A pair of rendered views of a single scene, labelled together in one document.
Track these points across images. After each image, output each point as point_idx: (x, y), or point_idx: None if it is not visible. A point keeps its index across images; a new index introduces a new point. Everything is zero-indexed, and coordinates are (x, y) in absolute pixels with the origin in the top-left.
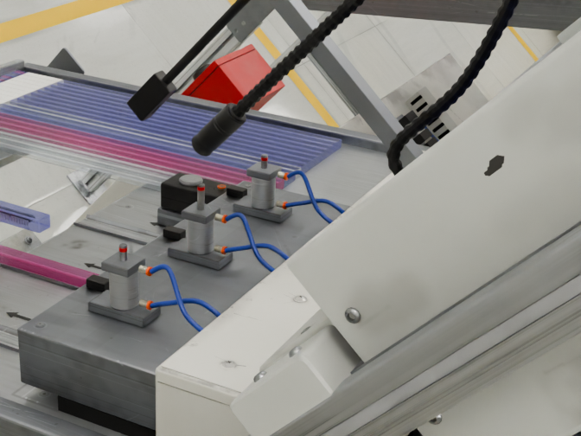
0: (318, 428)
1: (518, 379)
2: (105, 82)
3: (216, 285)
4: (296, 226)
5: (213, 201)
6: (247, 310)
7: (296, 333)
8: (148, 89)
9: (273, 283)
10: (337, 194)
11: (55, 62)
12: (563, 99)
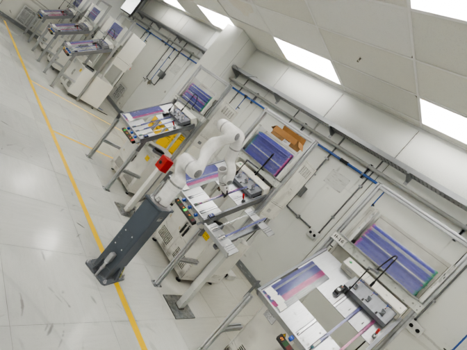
0: (280, 185)
1: None
2: None
3: (250, 183)
4: (242, 176)
5: (234, 178)
6: (258, 183)
7: (271, 182)
8: (237, 172)
9: (255, 180)
10: None
11: (168, 173)
12: (290, 164)
